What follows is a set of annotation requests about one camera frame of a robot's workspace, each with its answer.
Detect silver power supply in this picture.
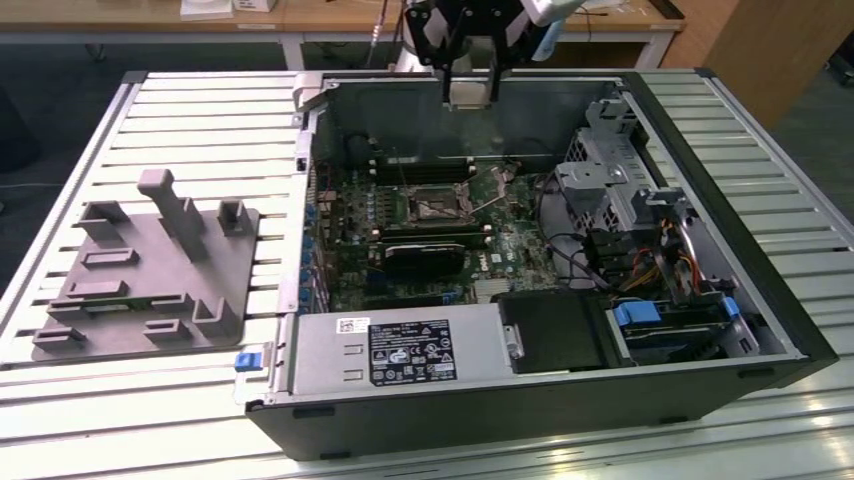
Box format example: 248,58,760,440
287,305,519,394

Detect silver CPU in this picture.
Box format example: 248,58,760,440
447,74,494,111

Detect black rating label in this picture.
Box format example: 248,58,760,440
369,319,459,387

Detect black RAM slot bank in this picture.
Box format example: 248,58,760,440
369,154,470,184

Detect metal locking lever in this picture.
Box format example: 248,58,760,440
469,185,510,217

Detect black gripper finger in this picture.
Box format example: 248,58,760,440
437,62,458,106
486,59,513,106

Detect green motherboard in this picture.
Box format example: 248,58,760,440
307,167,589,314

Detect hard disk in blue carrier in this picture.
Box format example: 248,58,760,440
610,296,740,366

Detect black graphics card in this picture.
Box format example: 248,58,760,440
382,242,470,277

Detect wooden desk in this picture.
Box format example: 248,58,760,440
0,0,686,70

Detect black open PC case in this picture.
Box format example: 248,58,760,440
243,69,840,462

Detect white box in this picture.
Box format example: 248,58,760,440
179,0,279,21

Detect black wire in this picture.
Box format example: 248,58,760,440
543,232,613,292

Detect black plastic shroud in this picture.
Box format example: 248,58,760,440
497,290,619,375

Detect CPU socket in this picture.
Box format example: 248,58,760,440
407,185,477,224

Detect wooden cabinet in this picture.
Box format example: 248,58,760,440
659,0,854,129

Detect metal drive cage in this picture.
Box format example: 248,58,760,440
553,97,693,234

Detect silver chipset heatsink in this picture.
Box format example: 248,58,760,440
474,279,513,304

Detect orange and yellow wires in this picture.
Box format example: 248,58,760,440
625,247,703,295

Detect black RAM stick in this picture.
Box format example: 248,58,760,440
378,225,483,237

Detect metal socket cover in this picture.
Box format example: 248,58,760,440
467,160,519,187

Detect grey parts rack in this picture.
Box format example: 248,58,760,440
30,168,263,362

